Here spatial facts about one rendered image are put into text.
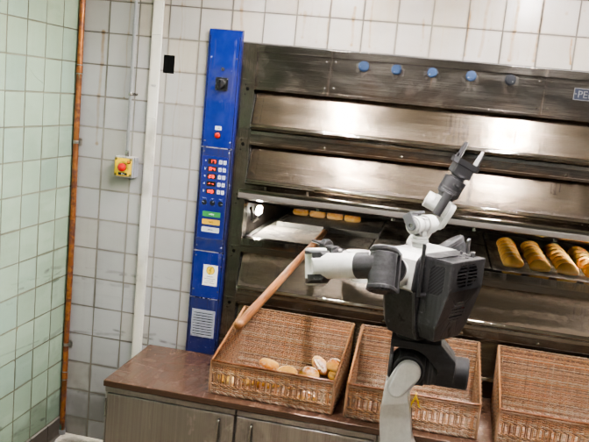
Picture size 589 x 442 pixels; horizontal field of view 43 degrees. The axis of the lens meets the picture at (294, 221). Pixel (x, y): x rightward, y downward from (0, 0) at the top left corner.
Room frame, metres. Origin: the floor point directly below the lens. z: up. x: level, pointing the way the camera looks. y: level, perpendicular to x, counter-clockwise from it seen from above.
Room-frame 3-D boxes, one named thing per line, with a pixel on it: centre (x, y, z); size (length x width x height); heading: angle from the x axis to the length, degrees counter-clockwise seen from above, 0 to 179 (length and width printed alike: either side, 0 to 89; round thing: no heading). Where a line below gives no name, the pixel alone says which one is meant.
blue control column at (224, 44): (4.54, 0.22, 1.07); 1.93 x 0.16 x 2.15; 169
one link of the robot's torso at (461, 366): (2.58, -0.52, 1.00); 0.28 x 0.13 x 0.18; 81
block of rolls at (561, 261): (3.76, -1.29, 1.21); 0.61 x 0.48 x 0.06; 169
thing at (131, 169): (3.67, 0.85, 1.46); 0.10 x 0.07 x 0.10; 79
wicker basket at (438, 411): (3.17, -0.59, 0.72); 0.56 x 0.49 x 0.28; 80
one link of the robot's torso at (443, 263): (2.57, -0.49, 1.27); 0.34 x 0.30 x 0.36; 135
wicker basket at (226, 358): (3.28, -0.02, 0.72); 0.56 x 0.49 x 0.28; 78
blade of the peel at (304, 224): (4.14, -0.21, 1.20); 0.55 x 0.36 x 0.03; 80
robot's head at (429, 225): (2.61, -0.45, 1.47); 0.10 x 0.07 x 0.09; 135
